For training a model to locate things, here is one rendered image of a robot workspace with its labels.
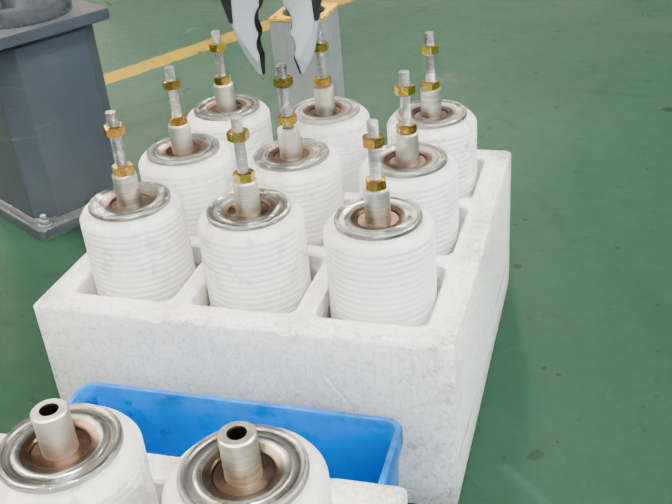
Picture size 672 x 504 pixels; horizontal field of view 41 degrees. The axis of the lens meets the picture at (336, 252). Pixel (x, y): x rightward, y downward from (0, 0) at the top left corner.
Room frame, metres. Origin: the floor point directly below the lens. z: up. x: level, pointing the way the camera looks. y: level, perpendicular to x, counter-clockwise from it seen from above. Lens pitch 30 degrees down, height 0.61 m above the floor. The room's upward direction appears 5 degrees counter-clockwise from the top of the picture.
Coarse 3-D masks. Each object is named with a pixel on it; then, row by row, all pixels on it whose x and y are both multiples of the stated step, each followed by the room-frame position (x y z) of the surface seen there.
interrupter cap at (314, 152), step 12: (276, 144) 0.85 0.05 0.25; (312, 144) 0.84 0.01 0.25; (324, 144) 0.83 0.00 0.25; (264, 156) 0.82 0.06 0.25; (276, 156) 0.82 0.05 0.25; (312, 156) 0.81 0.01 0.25; (324, 156) 0.80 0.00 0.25; (264, 168) 0.79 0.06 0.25; (276, 168) 0.79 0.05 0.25; (288, 168) 0.78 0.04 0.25; (300, 168) 0.78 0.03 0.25
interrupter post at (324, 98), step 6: (318, 90) 0.92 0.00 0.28; (324, 90) 0.92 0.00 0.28; (330, 90) 0.93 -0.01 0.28; (318, 96) 0.92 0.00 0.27; (324, 96) 0.92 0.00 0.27; (330, 96) 0.92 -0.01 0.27; (318, 102) 0.92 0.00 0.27; (324, 102) 0.92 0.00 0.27; (330, 102) 0.92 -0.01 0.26; (318, 108) 0.93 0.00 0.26; (324, 108) 0.92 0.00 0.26; (330, 108) 0.92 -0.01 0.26; (318, 114) 0.93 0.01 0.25; (324, 114) 0.92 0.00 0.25; (330, 114) 0.92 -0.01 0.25
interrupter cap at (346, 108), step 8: (336, 96) 0.97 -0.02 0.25; (304, 104) 0.95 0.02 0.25; (312, 104) 0.95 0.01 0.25; (336, 104) 0.95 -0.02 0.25; (344, 104) 0.94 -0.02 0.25; (352, 104) 0.94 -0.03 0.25; (296, 112) 0.93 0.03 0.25; (304, 112) 0.93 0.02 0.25; (312, 112) 0.93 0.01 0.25; (336, 112) 0.93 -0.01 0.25; (344, 112) 0.92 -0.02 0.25; (352, 112) 0.91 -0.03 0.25; (304, 120) 0.90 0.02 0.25; (312, 120) 0.90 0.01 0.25; (320, 120) 0.90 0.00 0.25; (328, 120) 0.90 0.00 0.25; (336, 120) 0.90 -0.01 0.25; (344, 120) 0.90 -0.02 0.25
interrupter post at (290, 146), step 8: (280, 128) 0.82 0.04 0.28; (296, 128) 0.82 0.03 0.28; (280, 136) 0.81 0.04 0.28; (288, 136) 0.81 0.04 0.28; (296, 136) 0.81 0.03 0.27; (280, 144) 0.82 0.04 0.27; (288, 144) 0.81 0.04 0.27; (296, 144) 0.81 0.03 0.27; (280, 152) 0.82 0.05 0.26; (288, 152) 0.81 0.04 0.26; (296, 152) 0.81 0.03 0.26
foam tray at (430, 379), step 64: (320, 256) 0.74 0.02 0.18; (448, 256) 0.72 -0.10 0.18; (64, 320) 0.69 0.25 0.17; (128, 320) 0.67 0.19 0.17; (192, 320) 0.65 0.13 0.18; (256, 320) 0.64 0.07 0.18; (320, 320) 0.63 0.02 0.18; (448, 320) 0.61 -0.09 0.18; (64, 384) 0.70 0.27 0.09; (128, 384) 0.67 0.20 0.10; (192, 384) 0.65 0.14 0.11; (256, 384) 0.63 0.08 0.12; (320, 384) 0.61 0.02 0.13; (384, 384) 0.59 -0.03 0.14; (448, 384) 0.58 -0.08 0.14; (448, 448) 0.58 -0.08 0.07
